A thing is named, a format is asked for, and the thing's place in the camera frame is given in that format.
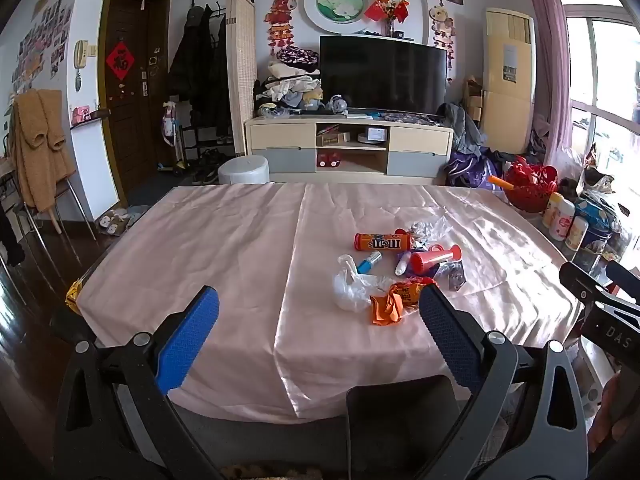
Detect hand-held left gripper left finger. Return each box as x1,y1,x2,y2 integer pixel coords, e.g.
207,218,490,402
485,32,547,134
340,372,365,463
54,285,223,480

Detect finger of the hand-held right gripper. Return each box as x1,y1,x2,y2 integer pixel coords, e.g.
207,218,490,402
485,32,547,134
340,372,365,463
559,261,640,318
604,259,640,306

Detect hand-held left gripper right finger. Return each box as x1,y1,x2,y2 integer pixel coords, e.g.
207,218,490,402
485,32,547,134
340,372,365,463
415,282,588,480

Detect orange brown snack wrapper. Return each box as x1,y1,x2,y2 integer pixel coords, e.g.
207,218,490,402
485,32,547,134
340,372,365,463
389,280,439,309

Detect red plastic tube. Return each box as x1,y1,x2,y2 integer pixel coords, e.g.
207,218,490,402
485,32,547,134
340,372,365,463
410,244,462,276

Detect clear plastic bag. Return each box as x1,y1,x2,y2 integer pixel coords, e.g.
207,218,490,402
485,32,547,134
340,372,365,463
333,255,396,314

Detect small blue bottle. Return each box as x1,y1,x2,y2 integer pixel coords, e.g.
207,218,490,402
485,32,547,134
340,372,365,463
356,252,384,275

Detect silver foil wrapper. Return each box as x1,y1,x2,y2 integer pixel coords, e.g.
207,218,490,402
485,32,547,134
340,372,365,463
409,217,452,251

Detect orange candy tube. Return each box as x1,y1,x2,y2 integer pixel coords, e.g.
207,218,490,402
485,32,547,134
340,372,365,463
354,232,414,253

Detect person's right hand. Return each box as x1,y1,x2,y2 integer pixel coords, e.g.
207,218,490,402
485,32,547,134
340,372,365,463
587,372,640,456

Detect white bottle yellow label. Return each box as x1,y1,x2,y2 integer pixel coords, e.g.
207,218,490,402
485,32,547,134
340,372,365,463
564,215,591,251

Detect blue tin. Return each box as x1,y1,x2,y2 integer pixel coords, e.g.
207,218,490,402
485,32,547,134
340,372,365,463
575,200,614,262

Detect pink tablecloth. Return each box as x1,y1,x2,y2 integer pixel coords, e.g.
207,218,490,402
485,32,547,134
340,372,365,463
75,182,584,422

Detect red plastic basket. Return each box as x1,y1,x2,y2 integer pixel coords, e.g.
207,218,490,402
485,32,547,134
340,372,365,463
502,155,560,214

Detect yellow snack bag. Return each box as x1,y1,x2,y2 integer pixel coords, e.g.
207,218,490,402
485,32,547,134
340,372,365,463
64,279,84,312

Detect slippers on floor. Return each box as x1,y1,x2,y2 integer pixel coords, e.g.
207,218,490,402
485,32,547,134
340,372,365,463
97,207,144,236

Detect purple bag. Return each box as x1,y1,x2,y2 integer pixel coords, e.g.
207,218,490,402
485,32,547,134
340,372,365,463
444,152,502,189

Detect cream standing air conditioner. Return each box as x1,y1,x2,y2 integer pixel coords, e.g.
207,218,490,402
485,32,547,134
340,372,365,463
482,7,535,157

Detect window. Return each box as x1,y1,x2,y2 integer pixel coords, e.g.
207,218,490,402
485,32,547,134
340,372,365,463
557,0,640,203

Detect grey clothes heap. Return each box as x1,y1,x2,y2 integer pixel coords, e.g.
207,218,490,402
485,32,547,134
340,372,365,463
437,102,489,157

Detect cardboard boxes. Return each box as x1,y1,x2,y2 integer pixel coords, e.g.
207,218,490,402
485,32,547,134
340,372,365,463
462,76,484,122

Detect pink children's bag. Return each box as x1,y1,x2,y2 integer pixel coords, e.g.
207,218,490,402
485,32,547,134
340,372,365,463
160,101,184,149

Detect dark brown door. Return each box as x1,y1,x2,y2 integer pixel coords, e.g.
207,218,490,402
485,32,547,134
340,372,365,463
99,0,174,207

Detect cream grey television cabinet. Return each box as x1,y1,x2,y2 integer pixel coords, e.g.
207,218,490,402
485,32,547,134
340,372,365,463
243,111,455,185

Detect brown fleece coat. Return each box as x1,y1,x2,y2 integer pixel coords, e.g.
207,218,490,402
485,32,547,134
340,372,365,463
10,88,77,214

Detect pink curtain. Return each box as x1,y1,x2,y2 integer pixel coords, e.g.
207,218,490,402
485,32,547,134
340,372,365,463
522,0,574,167

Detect beige woven folding screen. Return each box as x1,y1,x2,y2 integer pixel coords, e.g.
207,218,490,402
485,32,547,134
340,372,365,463
225,0,259,157

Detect black television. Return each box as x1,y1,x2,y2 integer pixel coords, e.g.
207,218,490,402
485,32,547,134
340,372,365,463
319,35,449,116

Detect pile of clothes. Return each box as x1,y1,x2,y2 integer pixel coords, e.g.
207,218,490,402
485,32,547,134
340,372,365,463
253,45,327,117

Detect dark hanging coats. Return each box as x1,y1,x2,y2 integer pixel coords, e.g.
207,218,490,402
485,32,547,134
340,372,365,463
167,4,234,137

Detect red diamond door sign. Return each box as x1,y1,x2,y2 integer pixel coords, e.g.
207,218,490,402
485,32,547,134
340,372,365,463
105,42,136,81

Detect hanging bear decoration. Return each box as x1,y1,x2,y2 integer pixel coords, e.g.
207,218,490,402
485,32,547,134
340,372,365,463
429,4,457,82

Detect sunflower and red flower decoration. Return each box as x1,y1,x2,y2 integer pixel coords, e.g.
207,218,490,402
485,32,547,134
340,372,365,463
364,0,411,37

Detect red fish hanging decoration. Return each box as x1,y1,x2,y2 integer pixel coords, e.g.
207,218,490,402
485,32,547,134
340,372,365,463
264,0,297,57

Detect metal frame chair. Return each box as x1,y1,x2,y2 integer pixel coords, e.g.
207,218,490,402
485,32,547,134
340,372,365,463
9,170,99,262

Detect group of wall photos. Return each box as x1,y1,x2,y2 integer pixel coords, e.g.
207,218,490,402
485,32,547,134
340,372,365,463
12,2,71,94

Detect round white wall art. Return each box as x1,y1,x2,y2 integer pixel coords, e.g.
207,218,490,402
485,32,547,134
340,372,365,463
302,0,384,31

